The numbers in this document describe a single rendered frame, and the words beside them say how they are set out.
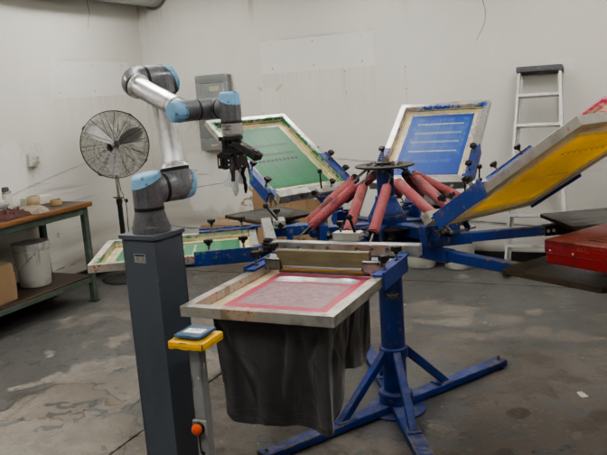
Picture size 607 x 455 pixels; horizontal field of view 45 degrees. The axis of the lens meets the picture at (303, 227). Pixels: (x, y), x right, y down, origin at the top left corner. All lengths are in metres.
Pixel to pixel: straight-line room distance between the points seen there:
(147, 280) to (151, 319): 0.16
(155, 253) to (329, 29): 4.81
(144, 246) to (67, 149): 4.57
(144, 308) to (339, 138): 4.66
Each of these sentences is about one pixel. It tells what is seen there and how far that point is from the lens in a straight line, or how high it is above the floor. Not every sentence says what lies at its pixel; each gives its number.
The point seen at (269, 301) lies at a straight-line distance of 2.70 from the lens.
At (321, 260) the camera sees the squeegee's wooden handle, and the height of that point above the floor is 1.02.
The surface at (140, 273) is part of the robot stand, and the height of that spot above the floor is 1.05.
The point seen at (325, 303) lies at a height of 0.96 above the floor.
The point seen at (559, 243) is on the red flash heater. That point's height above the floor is 1.10.
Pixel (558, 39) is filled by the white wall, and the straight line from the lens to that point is 6.84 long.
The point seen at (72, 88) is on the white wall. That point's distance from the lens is 7.53.
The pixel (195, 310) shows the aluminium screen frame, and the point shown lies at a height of 0.98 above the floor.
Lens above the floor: 1.71
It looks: 11 degrees down
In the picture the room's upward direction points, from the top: 4 degrees counter-clockwise
